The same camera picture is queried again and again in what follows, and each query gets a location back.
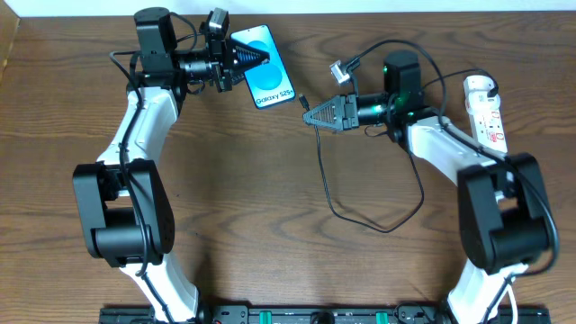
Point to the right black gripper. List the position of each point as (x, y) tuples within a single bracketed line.
[(349, 112)]

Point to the white power strip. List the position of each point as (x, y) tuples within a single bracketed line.
[(486, 122)]

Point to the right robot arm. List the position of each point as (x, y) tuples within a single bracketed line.
[(505, 220)]

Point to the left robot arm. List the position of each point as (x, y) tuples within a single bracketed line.
[(125, 214)]

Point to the white USB charger plug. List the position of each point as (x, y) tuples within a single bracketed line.
[(479, 89)]

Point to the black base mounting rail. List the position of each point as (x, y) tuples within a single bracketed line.
[(237, 314)]

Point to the blue screen Galaxy smartphone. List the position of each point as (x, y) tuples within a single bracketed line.
[(269, 84)]

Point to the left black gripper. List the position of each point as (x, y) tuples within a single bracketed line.
[(224, 66)]

